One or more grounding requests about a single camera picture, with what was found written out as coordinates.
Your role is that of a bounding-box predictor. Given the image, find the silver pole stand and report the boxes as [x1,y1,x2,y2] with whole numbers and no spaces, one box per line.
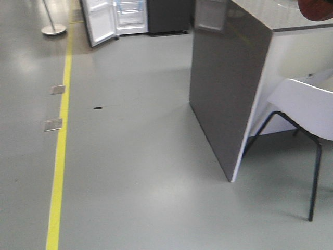
[41,0,67,36]

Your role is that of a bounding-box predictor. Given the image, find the grey island end panel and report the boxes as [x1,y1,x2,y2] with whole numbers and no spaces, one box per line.
[189,1,272,182]

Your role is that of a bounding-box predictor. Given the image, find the white chair black legs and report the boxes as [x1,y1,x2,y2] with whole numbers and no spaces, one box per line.
[241,78,333,222]

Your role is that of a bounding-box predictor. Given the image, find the lower metal floor plate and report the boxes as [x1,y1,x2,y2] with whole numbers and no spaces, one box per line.
[44,118,63,132]

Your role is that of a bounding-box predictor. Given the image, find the upper metal floor plate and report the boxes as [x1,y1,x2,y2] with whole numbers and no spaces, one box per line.
[50,85,66,95]

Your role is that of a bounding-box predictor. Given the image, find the grey speckled kitchen counter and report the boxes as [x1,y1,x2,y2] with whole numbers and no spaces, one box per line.
[234,0,332,32]

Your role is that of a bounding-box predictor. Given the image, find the white open fridge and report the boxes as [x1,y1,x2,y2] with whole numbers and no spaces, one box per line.
[113,0,148,35]

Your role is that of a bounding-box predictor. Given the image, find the metal floor plate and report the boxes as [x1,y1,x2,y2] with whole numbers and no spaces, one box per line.
[50,85,66,95]
[44,118,63,132]

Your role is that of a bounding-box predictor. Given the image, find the red yellow apple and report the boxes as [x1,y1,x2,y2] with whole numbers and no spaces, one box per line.
[297,0,332,21]

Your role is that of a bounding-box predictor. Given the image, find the dark grey right fridge door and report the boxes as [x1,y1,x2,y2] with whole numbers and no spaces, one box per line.
[147,0,191,34]

